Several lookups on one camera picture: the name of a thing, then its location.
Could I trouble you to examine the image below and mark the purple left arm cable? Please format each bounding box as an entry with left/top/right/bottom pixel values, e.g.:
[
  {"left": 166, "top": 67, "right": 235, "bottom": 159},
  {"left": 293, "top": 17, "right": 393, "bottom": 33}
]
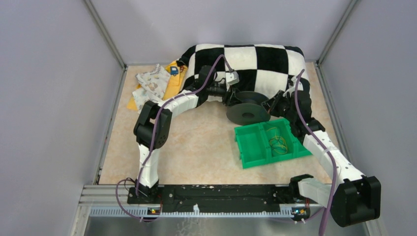
[{"left": 116, "top": 54, "right": 234, "bottom": 223}]

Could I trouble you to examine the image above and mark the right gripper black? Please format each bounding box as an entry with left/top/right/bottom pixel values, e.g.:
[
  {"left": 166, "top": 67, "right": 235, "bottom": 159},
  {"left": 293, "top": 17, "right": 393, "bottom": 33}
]
[{"left": 261, "top": 90, "right": 297, "bottom": 122}]

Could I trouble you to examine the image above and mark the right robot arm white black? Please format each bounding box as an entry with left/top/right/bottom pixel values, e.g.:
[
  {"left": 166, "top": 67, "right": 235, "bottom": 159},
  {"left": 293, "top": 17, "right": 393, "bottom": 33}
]
[{"left": 261, "top": 90, "right": 382, "bottom": 227}]

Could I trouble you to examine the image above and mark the white patterned cloth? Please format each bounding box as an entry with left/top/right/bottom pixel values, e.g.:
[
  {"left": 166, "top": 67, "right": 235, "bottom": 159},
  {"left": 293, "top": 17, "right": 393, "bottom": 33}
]
[{"left": 132, "top": 64, "right": 170, "bottom": 113}]

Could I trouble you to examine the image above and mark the green three-compartment bin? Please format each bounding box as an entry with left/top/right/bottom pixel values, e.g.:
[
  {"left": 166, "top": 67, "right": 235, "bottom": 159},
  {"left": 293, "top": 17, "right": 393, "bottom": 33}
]
[{"left": 234, "top": 118, "right": 311, "bottom": 169}]

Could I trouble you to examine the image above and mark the yellow cloth with truck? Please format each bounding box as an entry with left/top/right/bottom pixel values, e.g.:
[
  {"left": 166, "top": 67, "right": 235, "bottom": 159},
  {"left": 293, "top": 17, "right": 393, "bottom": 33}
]
[{"left": 127, "top": 61, "right": 187, "bottom": 112}]

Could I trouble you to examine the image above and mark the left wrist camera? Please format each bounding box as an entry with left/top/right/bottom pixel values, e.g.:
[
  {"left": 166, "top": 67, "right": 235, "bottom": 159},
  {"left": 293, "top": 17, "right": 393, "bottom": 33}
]
[{"left": 225, "top": 71, "right": 239, "bottom": 86}]

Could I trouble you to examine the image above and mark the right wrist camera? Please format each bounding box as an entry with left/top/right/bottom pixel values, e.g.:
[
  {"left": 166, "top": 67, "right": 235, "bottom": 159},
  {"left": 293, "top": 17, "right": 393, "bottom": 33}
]
[{"left": 287, "top": 76, "right": 310, "bottom": 96}]

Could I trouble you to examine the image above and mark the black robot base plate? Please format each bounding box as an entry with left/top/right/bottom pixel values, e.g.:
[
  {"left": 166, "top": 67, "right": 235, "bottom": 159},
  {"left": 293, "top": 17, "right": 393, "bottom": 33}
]
[{"left": 127, "top": 184, "right": 305, "bottom": 213}]

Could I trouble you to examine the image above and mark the dark grey filament spool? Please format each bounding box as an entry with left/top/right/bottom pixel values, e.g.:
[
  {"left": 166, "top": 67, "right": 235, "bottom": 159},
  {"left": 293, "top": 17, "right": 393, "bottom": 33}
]
[{"left": 226, "top": 91, "right": 271, "bottom": 125}]

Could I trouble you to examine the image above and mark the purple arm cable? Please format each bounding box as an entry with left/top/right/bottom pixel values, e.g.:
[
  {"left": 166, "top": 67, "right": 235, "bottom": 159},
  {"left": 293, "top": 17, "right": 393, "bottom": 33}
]
[
  {"left": 294, "top": 69, "right": 338, "bottom": 236},
  {"left": 116, "top": 54, "right": 234, "bottom": 223}
]

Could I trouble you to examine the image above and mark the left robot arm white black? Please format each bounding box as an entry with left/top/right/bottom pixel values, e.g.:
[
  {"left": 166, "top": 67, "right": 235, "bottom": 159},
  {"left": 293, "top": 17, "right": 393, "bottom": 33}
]
[{"left": 133, "top": 65, "right": 239, "bottom": 203}]

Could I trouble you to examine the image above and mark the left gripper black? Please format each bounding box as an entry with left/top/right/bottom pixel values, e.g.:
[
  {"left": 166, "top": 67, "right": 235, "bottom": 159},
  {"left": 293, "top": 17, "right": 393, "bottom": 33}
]
[{"left": 207, "top": 83, "right": 244, "bottom": 107}]

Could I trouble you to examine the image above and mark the grey slotted cable duct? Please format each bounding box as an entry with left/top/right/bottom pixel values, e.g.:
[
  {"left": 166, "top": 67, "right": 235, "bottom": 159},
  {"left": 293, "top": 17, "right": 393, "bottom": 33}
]
[{"left": 89, "top": 205, "right": 309, "bottom": 218}]

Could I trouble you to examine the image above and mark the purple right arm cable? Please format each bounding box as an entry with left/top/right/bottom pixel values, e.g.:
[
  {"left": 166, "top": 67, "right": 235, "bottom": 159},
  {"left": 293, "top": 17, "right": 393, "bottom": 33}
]
[{"left": 294, "top": 69, "right": 338, "bottom": 236}]

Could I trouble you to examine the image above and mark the black white checkered blanket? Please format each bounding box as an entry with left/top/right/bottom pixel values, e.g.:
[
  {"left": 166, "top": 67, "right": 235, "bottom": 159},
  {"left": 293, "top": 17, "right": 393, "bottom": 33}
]
[{"left": 177, "top": 44, "right": 309, "bottom": 98}]

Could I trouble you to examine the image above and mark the yellow wire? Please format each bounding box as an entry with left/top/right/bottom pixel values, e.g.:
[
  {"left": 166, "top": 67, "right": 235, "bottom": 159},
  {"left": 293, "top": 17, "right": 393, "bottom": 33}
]
[{"left": 266, "top": 127, "right": 289, "bottom": 154}]

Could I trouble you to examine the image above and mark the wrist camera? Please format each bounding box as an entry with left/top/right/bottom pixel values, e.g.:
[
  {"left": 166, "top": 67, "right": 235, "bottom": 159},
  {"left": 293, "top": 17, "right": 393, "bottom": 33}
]
[
  {"left": 225, "top": 71, "right": 239, "bottom": 86},
  {"left": 287, "top": 76, "right": 310, "bottom": 96}
]

